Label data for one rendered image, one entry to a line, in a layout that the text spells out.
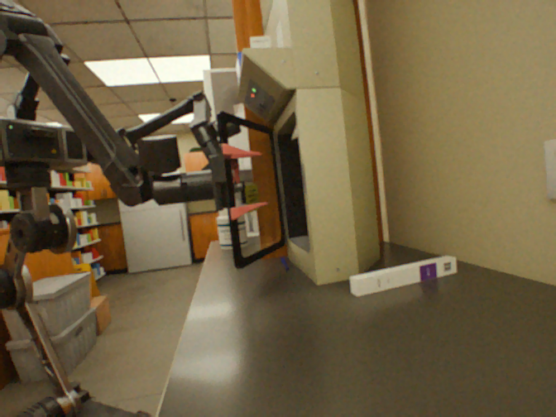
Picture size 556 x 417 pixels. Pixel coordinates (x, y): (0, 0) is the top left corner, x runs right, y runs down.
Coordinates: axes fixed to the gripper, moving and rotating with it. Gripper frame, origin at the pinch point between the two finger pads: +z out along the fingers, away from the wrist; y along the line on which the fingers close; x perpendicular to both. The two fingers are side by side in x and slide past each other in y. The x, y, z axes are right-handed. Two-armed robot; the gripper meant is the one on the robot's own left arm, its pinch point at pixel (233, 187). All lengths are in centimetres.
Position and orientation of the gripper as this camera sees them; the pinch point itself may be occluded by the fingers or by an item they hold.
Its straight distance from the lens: 82.9
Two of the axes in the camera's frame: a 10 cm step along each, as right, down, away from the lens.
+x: -4.2, 1.0, -9.0
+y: -7.7, 5.0, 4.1
